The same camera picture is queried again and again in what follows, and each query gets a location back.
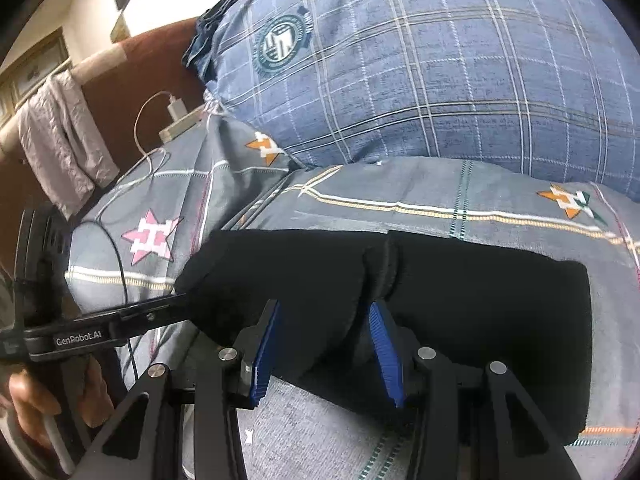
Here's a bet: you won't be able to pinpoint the grey star-print bed sheet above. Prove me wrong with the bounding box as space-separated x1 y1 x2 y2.
65 110 640 480

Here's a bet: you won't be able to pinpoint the brown bed headboard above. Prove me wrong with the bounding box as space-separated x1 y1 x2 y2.
0 15 211 261

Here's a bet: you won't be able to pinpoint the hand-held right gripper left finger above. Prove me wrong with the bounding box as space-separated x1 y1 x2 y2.
85 299 282 480

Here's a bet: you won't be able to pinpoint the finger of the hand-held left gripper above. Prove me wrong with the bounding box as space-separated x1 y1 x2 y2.
117 292 190 333

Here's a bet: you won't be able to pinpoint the grey towel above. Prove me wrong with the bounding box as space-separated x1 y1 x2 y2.
19 70 121 221

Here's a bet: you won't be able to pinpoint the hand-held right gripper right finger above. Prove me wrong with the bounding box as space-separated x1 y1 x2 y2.
367 300 573 480

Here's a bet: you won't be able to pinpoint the white charging cable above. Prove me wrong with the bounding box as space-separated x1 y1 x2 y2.
95 91 173 223

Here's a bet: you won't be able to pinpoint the blue plaid pillow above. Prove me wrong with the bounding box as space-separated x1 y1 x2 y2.
182 0 640 198

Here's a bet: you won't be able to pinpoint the black cable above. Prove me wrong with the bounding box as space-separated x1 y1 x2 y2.
75 220 140 376

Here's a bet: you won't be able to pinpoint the black pants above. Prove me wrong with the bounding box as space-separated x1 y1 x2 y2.
175 230 593 448

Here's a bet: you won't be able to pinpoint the person's left hand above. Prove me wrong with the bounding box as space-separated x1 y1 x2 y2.
7 355 113 438

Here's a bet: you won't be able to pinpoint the beige power strip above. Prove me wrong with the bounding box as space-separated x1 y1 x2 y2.
159 110 203 141

